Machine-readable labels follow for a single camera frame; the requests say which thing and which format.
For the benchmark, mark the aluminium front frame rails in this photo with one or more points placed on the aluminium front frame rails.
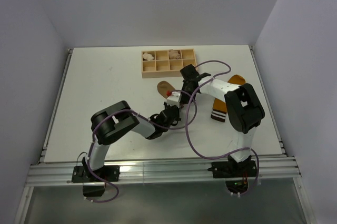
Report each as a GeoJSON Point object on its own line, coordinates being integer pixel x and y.
{"type": "Point", "coordinates": [159, 171]}

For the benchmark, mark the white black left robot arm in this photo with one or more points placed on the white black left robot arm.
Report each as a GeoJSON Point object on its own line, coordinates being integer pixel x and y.
{"type": "Point", "coordinates": [112, 123]}

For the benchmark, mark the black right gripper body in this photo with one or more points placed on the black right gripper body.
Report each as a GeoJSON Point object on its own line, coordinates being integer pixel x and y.
{"type": "Point", "coordinates": [185, 98]}

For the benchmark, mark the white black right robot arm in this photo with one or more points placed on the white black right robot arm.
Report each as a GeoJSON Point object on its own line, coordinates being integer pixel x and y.
{"type": "Point", "coordinates": [244, 109]}

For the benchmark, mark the beige rolled sock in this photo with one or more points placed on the beige rolled sock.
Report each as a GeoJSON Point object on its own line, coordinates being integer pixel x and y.
{"type": "Point", "coordinates": [174, 54]}

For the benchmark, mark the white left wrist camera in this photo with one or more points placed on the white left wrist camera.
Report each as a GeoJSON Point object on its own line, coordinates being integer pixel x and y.
{"type": "Point", "coordinates": [173, 98]}

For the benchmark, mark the wooden compartment tray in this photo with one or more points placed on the wooden compartment tray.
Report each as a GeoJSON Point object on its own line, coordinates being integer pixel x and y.
{"type": "Point", "coordinates": [162, 66]}

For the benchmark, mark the aluminium table edge rail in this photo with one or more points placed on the aluminium table edge rail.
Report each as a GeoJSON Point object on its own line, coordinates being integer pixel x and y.
{"type": "Point", "coordinates": [50, 125]}

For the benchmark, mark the tan ribbed sock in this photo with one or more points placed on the tan ribbed sock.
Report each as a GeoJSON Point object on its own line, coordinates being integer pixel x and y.
{"type": "Point", "coordinates": [165, 89]}

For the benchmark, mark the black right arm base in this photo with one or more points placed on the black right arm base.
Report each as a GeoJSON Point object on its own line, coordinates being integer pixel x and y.
{"type": "Point", "coordinates": [238, 176]}

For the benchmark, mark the cream rolled sock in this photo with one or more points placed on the cream rolled sock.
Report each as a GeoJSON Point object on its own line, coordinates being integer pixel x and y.
{"type": "Point", "coordinates": [147, 57]}

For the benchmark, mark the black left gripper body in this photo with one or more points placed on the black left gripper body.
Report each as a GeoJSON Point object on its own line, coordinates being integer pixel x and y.
{"type": "Point", "coordinates": [178, 117]}

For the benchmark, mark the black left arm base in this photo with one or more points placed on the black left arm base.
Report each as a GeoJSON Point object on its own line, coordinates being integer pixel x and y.
{"type": "Point", "coordinates": [81, 175]}

